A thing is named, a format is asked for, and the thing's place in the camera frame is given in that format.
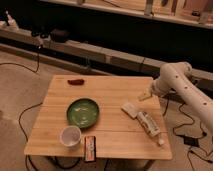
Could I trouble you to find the clear plastic bottle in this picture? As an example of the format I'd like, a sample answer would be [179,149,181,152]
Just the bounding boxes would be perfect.
[137,111,165,146]

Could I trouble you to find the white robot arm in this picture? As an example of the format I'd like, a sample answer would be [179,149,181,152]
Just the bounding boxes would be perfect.
[138,62,213,134]

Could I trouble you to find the green ceramic bowl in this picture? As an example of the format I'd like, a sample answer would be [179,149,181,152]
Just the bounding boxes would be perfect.
[66,98,100,129]

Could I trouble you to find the white spray bottle background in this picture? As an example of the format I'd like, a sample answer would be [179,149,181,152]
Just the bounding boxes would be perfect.
[6,11,19,30]

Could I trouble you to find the wooden table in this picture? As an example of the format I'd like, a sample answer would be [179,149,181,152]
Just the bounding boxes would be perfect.
[24,75,172,160]

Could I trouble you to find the red sausage toy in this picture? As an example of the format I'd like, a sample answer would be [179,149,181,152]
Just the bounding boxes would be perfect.
[67,79,85,85]

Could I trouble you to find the white paper cup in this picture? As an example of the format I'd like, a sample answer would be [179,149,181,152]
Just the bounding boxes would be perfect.
[60,125,81,148]

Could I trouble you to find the dark round object on ledge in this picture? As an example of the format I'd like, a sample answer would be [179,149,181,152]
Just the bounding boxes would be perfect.
[50,29,69,43]

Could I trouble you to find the black floor cables right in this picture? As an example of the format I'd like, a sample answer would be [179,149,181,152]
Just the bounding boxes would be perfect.
[162,94,213,171]

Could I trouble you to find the black floor cable left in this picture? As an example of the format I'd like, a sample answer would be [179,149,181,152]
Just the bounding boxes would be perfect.
[0,44,44,171]

